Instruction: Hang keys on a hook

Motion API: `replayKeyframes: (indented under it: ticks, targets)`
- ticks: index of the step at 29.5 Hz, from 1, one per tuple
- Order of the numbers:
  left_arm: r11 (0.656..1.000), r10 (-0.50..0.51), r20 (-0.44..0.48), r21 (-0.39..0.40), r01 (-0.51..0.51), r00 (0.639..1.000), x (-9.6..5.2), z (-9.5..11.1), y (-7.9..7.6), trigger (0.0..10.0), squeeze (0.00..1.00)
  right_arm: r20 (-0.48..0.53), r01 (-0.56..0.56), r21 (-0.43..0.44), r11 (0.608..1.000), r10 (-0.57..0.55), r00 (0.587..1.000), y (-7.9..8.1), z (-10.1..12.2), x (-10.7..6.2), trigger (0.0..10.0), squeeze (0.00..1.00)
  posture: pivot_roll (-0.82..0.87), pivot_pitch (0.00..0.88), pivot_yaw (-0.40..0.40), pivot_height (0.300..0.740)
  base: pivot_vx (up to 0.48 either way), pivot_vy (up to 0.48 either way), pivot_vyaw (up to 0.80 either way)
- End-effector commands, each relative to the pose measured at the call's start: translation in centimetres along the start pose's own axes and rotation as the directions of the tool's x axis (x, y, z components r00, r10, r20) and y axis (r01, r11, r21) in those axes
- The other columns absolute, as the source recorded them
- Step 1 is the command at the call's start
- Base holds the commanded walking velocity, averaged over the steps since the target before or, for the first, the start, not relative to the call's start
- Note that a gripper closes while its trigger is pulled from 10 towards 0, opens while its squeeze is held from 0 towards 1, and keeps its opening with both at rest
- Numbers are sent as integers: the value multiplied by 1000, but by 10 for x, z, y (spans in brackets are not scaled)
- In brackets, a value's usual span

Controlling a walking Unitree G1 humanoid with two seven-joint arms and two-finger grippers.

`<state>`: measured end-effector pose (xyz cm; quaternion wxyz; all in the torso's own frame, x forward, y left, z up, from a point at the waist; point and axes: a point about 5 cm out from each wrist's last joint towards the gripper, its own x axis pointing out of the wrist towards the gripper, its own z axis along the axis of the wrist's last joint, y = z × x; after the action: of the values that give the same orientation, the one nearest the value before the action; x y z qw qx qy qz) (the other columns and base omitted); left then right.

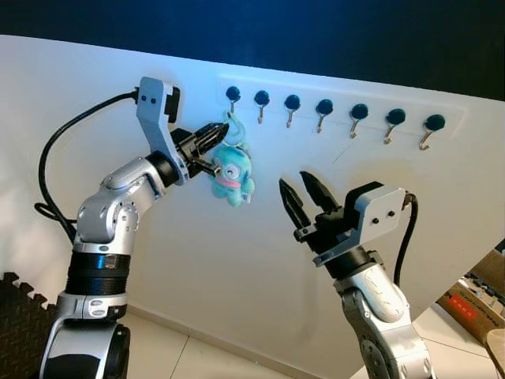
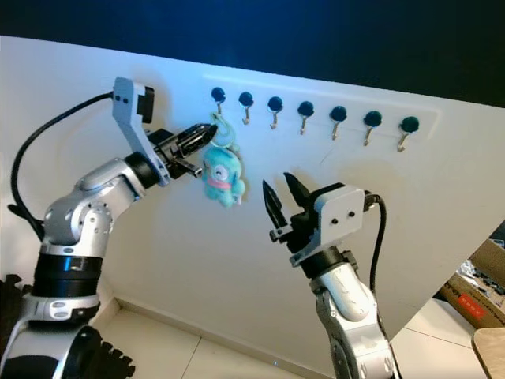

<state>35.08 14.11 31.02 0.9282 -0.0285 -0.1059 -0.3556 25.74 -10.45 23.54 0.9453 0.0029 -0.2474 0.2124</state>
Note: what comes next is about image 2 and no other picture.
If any black foam puzzle mat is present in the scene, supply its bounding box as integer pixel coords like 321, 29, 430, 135
0, 272, 137, 379

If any white hook rail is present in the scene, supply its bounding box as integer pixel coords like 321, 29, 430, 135
203, 73, 441, 137

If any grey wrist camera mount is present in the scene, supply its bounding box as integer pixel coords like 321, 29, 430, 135
112, 77, 157, 189
288, 183, 367, 268

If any cardboard box red label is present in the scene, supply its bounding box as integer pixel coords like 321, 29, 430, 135
434, 237, 505, 328

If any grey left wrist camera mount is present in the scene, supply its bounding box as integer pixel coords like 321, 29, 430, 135
112, 77, 157, 189

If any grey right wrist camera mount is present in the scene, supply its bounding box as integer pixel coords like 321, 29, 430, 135
288, 183, 367, 268

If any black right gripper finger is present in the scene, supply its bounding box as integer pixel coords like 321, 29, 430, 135
283, 174, 316, 209
264, 182, 289, 231

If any teal plush keychain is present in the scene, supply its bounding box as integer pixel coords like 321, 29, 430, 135
201, 112, 245, 209

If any dark knob metal hook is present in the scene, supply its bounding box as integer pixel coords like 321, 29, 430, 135
329, 104, 349, 141
297, 99, 315, 135
397, 116, 421, 152
211, 86, 227, 115
238, 91, 255, 126
267, 96, 285, 129
362, 110, 383, 146

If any light wooden table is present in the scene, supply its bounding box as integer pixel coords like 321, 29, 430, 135
472, 328, 505, 379

